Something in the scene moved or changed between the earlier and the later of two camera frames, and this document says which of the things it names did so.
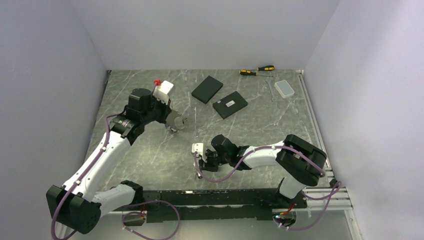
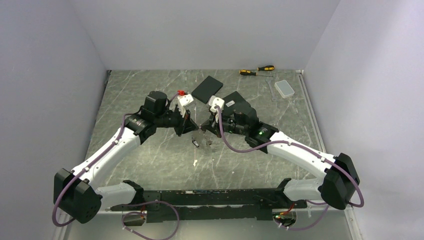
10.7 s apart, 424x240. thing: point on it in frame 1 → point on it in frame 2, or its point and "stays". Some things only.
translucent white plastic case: x=284 y=89 stays
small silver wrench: x=273 y=99 stays
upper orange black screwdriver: x=266 y=68 stays
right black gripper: x=207 y=166 → x=212 y=124
